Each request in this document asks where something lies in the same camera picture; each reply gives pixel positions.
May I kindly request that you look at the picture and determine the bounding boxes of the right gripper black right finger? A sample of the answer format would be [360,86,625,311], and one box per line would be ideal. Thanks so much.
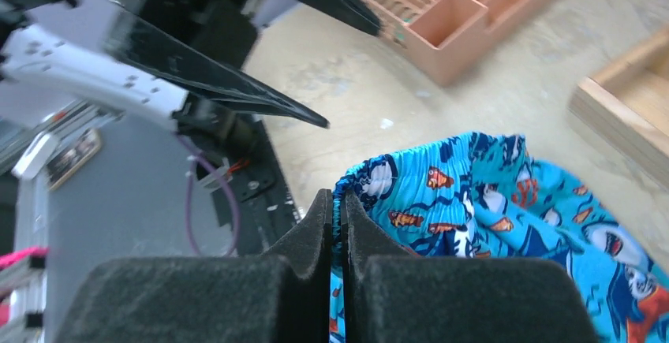
[341,192,598,342]

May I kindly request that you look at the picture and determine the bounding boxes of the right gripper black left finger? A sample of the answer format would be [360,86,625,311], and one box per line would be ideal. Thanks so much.
[55,189,332,342]

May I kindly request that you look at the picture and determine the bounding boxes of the blue shark print shorts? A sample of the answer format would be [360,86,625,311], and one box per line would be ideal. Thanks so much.
[333,132,668,342]

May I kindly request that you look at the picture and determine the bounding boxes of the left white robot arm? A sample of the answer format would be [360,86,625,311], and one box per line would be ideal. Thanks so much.
[1,0,329,136]

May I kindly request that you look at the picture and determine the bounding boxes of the wooden hanger rack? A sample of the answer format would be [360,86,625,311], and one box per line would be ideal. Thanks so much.
[569,26,668,188]

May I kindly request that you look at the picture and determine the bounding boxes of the peach plastic file organizer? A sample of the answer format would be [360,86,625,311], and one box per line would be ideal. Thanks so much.
[361,0,553,85]

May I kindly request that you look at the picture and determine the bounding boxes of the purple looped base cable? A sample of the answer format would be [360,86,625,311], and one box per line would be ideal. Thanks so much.
[178,134,242,258]

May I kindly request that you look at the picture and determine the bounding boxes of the black aluminium base frame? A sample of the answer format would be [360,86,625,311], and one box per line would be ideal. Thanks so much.
[174,103,301,256]

